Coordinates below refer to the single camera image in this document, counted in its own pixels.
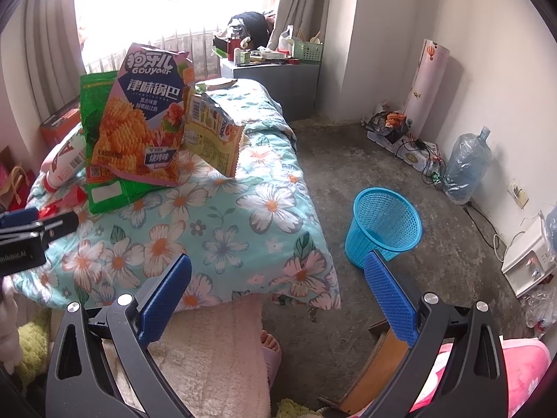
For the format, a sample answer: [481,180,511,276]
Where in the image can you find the white AD calcium milk bottle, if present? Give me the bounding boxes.
[41,127,86,193]

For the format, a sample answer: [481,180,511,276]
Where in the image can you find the green snack bag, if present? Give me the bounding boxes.
[80,71,159,215]

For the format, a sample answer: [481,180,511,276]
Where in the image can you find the blue mesh waste basket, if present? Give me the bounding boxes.
[345,187,423,269]

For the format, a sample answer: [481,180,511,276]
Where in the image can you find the orange cardboard box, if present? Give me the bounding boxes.
[40,97,80,148]

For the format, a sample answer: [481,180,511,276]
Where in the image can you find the floral turquoise quilt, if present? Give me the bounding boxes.
[13,79,341,310]

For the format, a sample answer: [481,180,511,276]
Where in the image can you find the white toaster oven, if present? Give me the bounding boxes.
[501,215,556,298]

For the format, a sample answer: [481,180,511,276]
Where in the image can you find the large clear water jug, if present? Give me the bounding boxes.
[443,126,493,206]

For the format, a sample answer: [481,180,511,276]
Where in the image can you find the yellow snack packet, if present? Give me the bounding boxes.
[182,88,244,177]

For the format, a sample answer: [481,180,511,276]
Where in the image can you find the white patterned folded board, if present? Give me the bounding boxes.
[403,39,450,138]

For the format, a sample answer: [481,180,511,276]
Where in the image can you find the grey cabinet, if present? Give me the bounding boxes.
[220,59,320,122]

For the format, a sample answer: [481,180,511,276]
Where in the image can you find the red thermos bottle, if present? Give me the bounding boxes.
[228,25,244,61]

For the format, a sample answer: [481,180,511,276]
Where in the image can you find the green plastic basket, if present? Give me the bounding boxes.
[292,38,323,63]

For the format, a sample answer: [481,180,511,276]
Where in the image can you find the beige curtain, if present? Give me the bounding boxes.
[268,0,329,49]

